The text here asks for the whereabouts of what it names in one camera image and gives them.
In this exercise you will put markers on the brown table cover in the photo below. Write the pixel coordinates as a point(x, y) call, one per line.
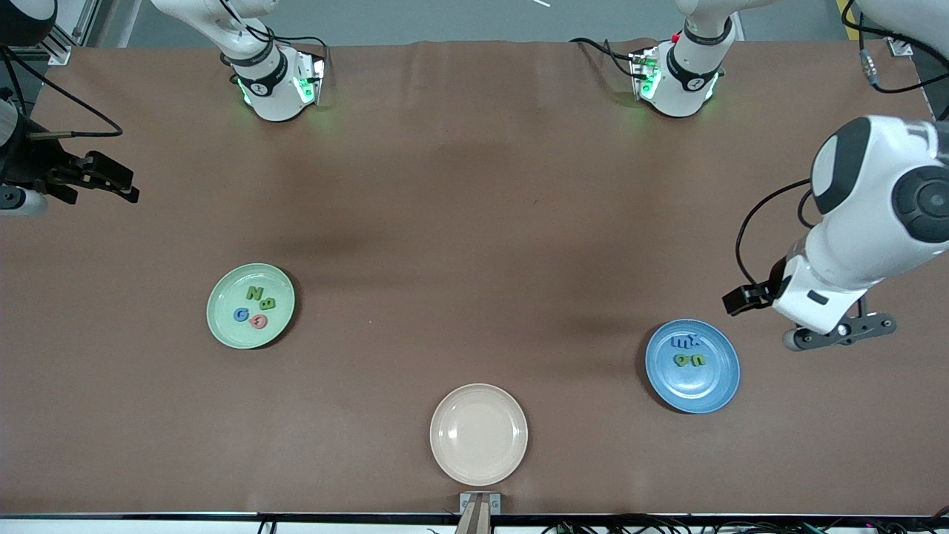
point(148, 415)

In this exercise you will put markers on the red foam letter Q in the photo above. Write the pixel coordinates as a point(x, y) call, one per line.
point(253, 322)

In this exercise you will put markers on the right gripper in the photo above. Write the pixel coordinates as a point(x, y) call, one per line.
point(31, 161)

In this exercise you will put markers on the blue foam letter E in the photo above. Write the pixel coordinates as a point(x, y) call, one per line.
point(678, 343)

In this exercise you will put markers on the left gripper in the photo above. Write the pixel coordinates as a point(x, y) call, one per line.
point(758, 294)

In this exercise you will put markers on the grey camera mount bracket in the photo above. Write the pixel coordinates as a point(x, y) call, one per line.
point(480, 512)

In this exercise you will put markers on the light green plate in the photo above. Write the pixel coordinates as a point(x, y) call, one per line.
point(230, 334)

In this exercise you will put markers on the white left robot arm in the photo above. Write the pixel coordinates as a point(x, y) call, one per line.
point(860, 237)

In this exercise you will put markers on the aluminium frame profile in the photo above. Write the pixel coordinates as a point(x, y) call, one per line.
point(901, 47)
point(59, 53)

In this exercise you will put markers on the beige plate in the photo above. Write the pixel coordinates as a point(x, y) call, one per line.
point(479, 434)

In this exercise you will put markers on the green foam letter N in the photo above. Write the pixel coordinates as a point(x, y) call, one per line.
point(254, 293)

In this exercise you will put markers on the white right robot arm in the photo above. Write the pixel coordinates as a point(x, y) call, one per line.
point(267, 81)

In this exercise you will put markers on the blue plate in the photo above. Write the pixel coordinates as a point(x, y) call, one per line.
point(693, 393)

